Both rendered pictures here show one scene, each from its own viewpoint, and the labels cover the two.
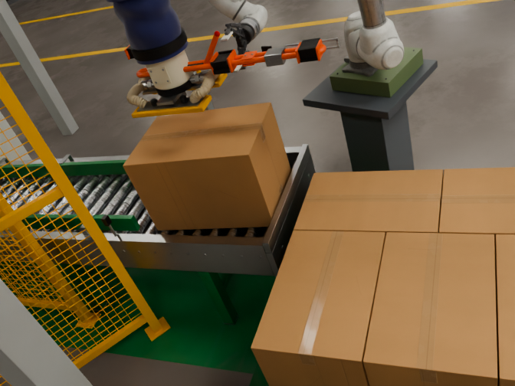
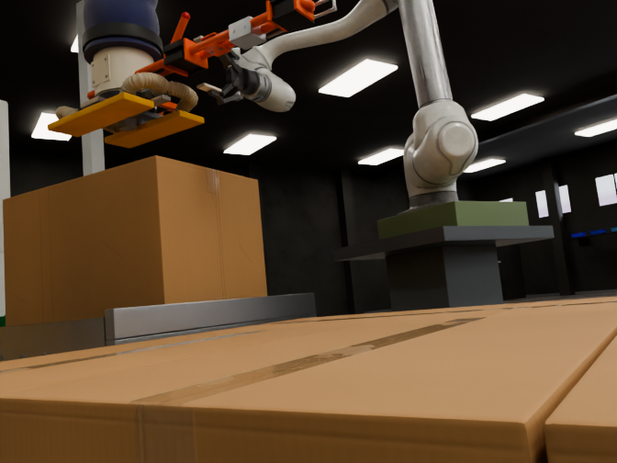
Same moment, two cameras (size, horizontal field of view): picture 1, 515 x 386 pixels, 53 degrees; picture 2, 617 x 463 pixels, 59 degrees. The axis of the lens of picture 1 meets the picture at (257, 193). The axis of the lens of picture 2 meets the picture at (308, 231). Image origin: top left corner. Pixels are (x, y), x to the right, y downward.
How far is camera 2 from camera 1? 1.60 m
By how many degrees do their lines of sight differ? 43
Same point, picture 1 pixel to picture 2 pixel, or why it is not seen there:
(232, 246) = (61, 327)
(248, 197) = (140, 256)
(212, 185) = (96, 231)
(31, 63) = not seen: hidden behind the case
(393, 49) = (455, 124)
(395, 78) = (468, 204)
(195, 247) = (14, 337)
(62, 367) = not seen: outside the picture
